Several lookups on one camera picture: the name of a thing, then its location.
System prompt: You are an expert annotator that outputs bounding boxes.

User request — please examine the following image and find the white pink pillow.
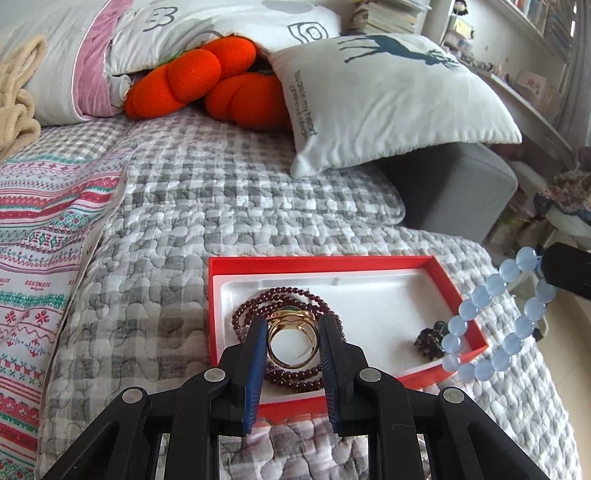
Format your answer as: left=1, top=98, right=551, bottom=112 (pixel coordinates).
left=0, top=0, right=345, bottom=125

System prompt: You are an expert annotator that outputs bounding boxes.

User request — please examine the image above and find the red cardboard box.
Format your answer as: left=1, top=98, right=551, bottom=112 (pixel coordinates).
left=208, top=255, right=489, bottom=423

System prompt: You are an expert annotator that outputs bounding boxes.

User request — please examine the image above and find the dark bead cluster ornament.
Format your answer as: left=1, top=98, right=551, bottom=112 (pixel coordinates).
left=413, top=320, right=451, bottom=361

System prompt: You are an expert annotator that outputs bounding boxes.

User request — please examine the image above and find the stack of books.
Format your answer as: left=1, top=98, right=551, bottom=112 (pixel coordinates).
left=346, top=0, right=432, bottom=38

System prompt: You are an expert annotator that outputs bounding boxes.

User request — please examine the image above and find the beige fleece blanket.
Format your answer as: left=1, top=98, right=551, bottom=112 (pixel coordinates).
left=0, top=34, right=49, bottom=162

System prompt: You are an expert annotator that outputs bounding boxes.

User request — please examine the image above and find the white bookshelf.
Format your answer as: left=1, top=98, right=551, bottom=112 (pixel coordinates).
left=434, top=0, right=591, bottom=162

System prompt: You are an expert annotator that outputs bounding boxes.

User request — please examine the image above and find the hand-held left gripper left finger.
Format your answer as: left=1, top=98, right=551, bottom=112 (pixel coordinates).
left=28, top=316, right=269, bottom=480

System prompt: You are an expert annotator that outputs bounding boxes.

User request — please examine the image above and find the floral cloth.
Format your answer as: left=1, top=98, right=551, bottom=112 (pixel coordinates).
left=533, top=168, right=591, bottom=217

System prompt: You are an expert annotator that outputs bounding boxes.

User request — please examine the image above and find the dark red bead necklace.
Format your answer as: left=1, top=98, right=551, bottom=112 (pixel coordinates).
left=231, top=286, right=347, bottom=394

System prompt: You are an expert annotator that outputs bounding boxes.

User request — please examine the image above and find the orange plush pumpkin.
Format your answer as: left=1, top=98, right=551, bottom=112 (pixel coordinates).
left=124, top=39, right=257, bottom=121
left=205, top=71, right=293, bottom=131

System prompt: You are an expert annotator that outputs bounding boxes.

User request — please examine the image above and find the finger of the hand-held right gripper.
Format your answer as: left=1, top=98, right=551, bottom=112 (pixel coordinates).
left=539, top=242, right=591, bottom=305

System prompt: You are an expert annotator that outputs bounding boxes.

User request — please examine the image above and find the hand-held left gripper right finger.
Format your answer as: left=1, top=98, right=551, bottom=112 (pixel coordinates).
left=320, top=314, right=555, bottom=480

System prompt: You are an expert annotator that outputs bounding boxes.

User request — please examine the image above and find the white deer print cushion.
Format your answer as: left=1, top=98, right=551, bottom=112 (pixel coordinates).
left=268, top=33, right=522, bottom=178

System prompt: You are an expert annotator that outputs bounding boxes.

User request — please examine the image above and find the light blue bead bracelet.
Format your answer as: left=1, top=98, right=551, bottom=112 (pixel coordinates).
left=441, top=246, right=559, bottom=384

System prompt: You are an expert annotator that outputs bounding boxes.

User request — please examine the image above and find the red green patterned blanket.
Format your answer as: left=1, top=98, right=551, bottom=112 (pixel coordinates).
left=0, top=148, right=130, bottom=480

